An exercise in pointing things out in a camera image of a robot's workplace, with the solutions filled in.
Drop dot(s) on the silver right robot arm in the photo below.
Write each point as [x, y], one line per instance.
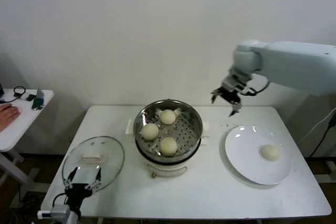
[288, 61]

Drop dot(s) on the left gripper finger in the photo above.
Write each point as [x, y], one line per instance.
[68, 181]
[94, 182]

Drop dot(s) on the white furniture base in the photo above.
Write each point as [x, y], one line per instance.
[325, 167]

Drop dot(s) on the bare person hand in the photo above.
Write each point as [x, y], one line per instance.
[8, 115]

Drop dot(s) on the white steamed baozi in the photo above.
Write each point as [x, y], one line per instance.
[167, 116]
[269, 152]
[150, 131]
[168, 146]

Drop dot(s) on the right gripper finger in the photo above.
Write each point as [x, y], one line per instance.
[218, 93]
[237, 106]

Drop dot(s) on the small black device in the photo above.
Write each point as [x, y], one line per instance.
[31, 97]

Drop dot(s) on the small white adapter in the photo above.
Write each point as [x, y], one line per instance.
[24, 97]

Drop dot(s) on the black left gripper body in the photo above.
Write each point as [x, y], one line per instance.
[77, 195]

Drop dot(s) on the grey wedge stand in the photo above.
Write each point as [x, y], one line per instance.
[39, 94]

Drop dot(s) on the stainless perforated steamer basket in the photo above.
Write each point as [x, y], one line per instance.
[191, 127]

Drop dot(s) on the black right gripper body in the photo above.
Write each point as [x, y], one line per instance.
[233, 90]

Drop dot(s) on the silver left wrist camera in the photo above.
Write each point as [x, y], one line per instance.
[59, 212]

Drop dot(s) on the green small device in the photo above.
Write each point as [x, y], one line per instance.
[37, 103]

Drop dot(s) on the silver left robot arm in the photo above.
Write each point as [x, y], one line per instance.
[74, 216]

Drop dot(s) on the white round plate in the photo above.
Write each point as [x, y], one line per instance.
[246, 153]

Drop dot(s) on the white side table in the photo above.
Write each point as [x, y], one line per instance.
[29, 127]

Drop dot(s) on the white electric cooker base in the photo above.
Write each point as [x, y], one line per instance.
[168, 169]

